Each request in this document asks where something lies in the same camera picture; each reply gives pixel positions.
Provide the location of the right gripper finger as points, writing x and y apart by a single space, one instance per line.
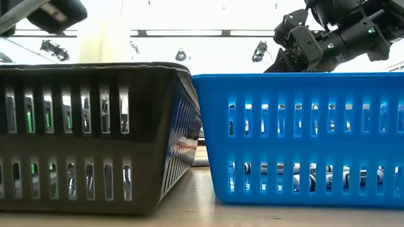
284 63

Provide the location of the black slotted plastic basket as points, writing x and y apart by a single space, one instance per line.
145 148

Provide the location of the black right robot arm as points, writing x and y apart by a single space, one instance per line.
363 25

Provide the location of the black overhead beam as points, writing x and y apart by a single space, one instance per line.
225 32

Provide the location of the round black ceiling device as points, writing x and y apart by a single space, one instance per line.
180 56

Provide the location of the blue slotted plastic basket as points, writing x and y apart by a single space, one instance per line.
217 148

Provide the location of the black ceiling light fixture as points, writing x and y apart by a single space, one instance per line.
55 50

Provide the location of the green slotted plastic basket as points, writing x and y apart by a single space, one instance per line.
29 123

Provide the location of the black aluminium table frame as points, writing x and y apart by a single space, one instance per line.
202 142

